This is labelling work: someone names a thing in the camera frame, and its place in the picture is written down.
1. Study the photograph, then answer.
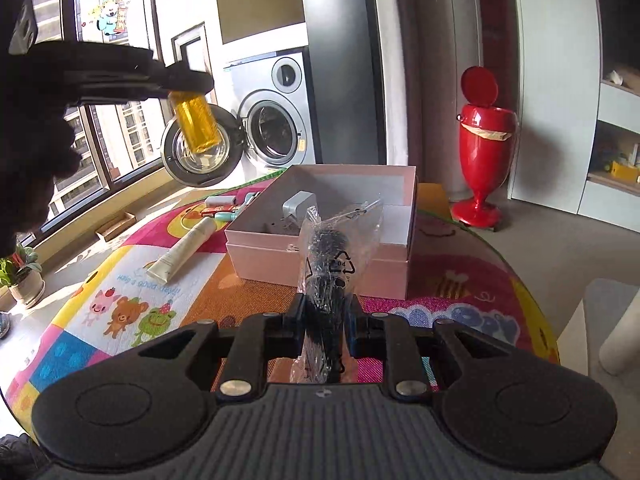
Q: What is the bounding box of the shallow wooden tray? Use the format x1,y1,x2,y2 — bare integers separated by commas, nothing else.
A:
95,211,137,242

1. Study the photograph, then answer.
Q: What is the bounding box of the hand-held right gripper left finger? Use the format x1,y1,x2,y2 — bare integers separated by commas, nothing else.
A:
139,292,307,403

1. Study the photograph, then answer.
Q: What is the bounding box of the potted green plant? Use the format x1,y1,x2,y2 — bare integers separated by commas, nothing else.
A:
0,245,47,309

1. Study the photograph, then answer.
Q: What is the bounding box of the white low platform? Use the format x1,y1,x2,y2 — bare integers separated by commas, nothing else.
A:
557,277,640,411

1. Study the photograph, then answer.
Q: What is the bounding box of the white power adapter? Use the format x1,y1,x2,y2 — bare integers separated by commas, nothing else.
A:
281,191,321,233

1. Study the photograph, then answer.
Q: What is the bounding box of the black object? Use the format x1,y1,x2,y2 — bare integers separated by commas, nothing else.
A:
290,199,386,386

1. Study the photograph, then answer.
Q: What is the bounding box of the silver washing machine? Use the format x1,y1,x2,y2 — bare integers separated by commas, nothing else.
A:
222,47,311,181

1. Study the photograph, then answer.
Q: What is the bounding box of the white shelving unit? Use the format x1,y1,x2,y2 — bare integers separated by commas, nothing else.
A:
507,0,640,233

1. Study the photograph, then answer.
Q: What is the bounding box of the red pedestal trash bin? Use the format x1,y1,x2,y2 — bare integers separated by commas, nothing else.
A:
450,65,518,228

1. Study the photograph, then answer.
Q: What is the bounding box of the pink cardboard box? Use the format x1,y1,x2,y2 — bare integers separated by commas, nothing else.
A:
224,163,418,262

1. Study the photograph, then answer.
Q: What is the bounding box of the beige wall cabinet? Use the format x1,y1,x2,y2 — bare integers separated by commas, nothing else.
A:
212,0,308,46

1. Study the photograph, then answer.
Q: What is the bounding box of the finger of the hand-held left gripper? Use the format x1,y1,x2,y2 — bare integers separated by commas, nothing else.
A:
65,42,216,107

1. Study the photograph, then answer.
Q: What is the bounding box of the amber yellow plastic bottle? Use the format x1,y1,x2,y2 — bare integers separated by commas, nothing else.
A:
168,89,221,154

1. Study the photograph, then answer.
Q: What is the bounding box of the cream white squeeze tube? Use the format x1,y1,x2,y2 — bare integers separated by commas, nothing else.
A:
146,220,217,282

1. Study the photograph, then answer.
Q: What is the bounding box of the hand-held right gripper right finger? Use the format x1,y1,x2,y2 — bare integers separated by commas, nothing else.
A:
349,292,503,403

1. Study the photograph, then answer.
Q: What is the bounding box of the cartoon window sticker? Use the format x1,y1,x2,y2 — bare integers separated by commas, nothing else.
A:
82,0,133,38

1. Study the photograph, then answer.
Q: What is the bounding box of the white cylindrical post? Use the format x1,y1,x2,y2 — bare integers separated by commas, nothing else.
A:
600,290,640,373

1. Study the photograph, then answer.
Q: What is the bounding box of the person's left hand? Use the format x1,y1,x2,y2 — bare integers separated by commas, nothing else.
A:
0,107,83,261

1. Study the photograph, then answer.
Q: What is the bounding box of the dark framed glass door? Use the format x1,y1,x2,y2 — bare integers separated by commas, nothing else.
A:
171,21,213,75

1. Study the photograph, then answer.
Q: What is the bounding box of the colourful cartoon play mat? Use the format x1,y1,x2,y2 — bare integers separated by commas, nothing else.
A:
0,180,561,431

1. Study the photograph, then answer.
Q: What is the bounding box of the yellow toy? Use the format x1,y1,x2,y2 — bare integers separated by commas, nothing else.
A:
612,160,640,183

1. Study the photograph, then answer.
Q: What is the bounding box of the round washing machine door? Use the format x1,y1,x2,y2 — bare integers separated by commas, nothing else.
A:
160,102,248,188

